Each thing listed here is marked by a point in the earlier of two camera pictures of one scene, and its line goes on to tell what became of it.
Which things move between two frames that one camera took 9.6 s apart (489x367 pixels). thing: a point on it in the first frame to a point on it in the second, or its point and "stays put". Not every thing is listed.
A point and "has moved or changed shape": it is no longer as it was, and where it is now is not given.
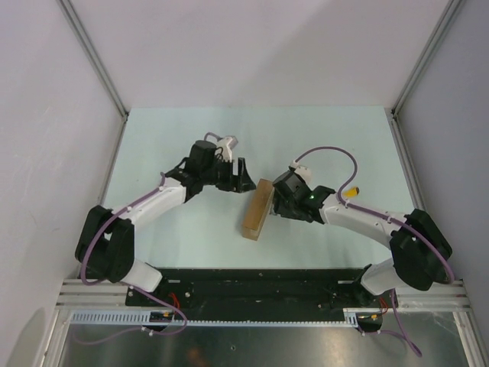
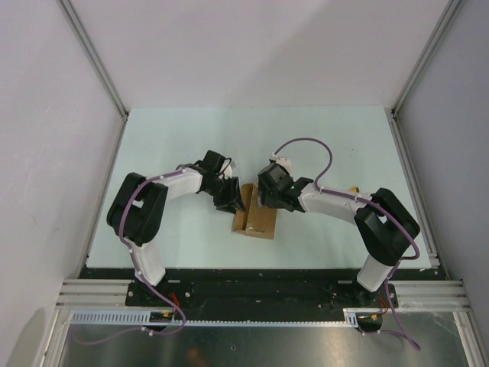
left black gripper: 233,181 to 232,199
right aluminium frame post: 451,8 stays put
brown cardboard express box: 257,211 has moved or changed shape
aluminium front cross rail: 81,293 stays put
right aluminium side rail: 407,168 stays put
